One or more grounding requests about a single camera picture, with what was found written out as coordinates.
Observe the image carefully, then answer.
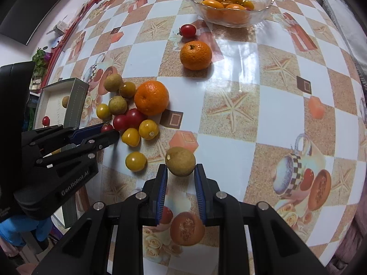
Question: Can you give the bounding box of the small cardboard box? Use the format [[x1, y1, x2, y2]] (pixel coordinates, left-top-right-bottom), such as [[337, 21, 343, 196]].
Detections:
[[46, 20, 72, 36]]

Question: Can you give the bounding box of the large orange mandarin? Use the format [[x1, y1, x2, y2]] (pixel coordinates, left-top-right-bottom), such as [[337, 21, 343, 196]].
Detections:
[[134, 80, 170, 116]]

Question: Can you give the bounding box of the person's left hand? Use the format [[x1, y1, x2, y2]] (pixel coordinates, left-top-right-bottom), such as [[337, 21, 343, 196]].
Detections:
[[0, 213, 53, 247]]

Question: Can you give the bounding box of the checkered printed tablecloth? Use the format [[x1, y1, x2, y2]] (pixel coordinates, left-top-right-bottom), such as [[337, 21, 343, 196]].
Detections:
[[47, 0, 367, 267]]

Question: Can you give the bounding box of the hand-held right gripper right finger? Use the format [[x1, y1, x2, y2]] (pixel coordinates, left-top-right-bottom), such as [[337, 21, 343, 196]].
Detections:
[[193, 163, 327, 275]]

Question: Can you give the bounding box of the white cardboard box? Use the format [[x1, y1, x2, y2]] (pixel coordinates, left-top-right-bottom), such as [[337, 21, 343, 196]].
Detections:
[[33, 78, 89, 228]]

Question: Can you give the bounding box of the small orange mandarin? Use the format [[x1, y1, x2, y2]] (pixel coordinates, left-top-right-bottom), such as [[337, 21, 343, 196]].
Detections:
[[180, 41, 213, 71]]

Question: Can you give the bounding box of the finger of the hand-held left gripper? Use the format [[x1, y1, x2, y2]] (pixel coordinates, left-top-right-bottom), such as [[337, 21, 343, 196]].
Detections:
[[36, 130, 119, 168], [21, 123, 107, 157]]

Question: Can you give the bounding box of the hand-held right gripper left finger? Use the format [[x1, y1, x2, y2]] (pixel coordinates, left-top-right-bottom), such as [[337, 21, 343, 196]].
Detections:
[[31, 163, 170, 275]]

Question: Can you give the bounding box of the green potted plant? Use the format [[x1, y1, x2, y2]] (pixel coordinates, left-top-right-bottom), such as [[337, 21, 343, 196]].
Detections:
[[31, 48, 53, 76]]

